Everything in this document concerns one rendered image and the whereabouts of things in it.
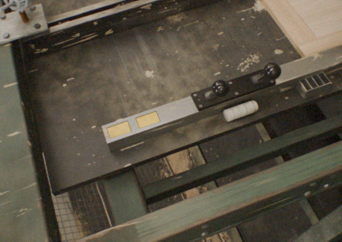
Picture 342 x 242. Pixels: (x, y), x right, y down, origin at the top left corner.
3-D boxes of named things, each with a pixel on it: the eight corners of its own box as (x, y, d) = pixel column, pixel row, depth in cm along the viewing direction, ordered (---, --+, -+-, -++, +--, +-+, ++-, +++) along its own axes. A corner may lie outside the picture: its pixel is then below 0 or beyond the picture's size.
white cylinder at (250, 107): (227, 124, 97) (258, 113, 99) (228, 117, 95) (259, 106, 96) (222, 114, 99) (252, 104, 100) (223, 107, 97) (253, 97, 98)
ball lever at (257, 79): (264, 85, 99) (286, 75, 86) (250, 90, 99) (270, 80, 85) (259, 70, 99) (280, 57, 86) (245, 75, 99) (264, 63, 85)
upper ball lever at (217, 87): (219, 101, 97) (234, 92, 84) (204, 106, 97) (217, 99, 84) (214, 86, 98) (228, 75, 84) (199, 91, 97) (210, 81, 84)
